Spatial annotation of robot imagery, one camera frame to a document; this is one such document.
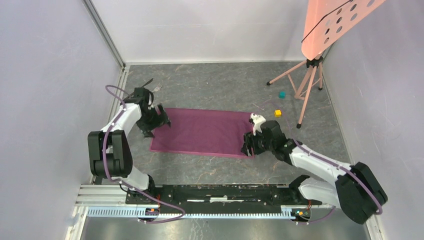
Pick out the silver fork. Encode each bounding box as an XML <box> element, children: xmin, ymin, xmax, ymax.
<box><xmin>152</xmin><ymin>82</ymin><xmax>163</xmax><ymax>93</ymax></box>

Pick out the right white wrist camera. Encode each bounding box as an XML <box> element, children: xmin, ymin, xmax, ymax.
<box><xmin>249</xmin><ymin>113</ymin><xmax>267</xmax><ymax>136</ymax></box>

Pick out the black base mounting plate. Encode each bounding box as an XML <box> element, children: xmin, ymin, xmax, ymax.
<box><xmin>125</xmin><ymin>184</ymin><xmax>322</xmax><ymax>215</ymax></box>

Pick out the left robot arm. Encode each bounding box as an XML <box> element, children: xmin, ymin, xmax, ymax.
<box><xmin>87</xmin><ymin>87</ymin><xmax>171</xmax><ymax>204</ymax></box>

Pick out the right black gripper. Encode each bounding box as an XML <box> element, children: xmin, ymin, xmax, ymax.
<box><xmin>240</xmin><ymin>128</ymin><xmax>275</xmax><ymax>157</ymax></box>

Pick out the teal cube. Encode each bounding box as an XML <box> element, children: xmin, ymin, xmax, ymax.
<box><xmin>278</xmin><ymin>91</ymin><xmax>286</xmax><ymax>99</ymax></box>

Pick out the purple cloth napkin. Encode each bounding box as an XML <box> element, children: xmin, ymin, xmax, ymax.
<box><xmin>149</xmin><ymin>108</ymin><xmax>253</xmax><ymax>158</ymax></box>

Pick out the pink music stand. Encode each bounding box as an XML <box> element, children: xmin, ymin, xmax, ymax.
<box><xmin>266</xmin><ymin>0</ymin><xmax>385</xmax><ymax>129</ymax></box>

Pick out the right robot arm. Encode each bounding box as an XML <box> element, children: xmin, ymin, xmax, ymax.
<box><xmin>240</xmin><ymin>113</ymin><xmax>388</xmax><ymax>224</ymax></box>

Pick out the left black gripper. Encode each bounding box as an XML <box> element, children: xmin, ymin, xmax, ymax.
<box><xmin>136</xmin><ymin>103</ymin><xmax>171</xmax><ymax>138</ymax></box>

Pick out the black knife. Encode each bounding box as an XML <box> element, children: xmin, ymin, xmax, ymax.
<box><xmin>123</xmin><ymin>78</ymin><xmax>154</xmax><ymax>101</ymax></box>

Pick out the aluminium frame rail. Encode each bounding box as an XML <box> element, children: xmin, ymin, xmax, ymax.
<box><xmin>82</xmin><ymin>0</ymin><xmax>130</xmax><ymax>185</ymax></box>

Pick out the yellow cube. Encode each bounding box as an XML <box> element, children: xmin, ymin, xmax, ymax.
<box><xmin>274</xmin><ymin>109</ymin><xmax>283</xmax><ymax>118</ymax></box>

